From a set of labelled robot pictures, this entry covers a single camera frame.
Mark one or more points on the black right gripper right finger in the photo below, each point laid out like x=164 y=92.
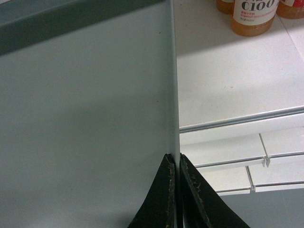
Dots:
x=202 y=206

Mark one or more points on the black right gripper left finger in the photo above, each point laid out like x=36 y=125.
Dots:
x=158 y=208

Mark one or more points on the grey rectangular serving tray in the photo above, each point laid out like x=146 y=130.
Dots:
x=88 y=109

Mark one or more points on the white metal shelf unit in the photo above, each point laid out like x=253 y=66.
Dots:
x=241 y=100

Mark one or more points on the orange juice bottle front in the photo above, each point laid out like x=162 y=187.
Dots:
x=253 y=17

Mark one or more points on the orange juice bottle right edge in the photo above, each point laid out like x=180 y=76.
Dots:
x=290 y=9

